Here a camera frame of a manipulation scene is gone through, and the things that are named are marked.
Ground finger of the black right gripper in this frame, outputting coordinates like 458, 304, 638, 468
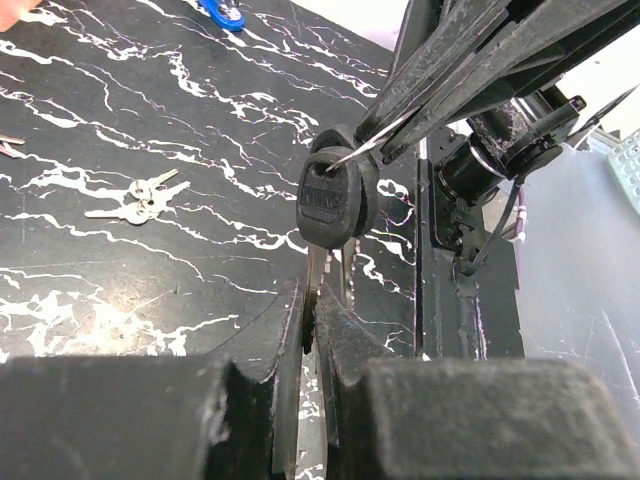
356, 1, 509, 145
381, 1, 639, 163

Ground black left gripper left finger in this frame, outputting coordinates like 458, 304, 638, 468
1, 281, 303, 479

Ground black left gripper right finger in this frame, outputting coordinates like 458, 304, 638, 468
315, 287, 639, 479

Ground thin metal key ring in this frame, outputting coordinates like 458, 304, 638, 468
324, 112, 419, 174

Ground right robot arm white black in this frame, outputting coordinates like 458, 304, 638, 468
355, 1, 639, 359

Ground small silver key bunch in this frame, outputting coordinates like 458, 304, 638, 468
84, 169, 191, 226

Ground blue stapler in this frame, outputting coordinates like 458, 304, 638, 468
198, 0, 246, 32

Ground copper keys on table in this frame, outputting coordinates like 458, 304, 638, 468
0, 134, 25, 158

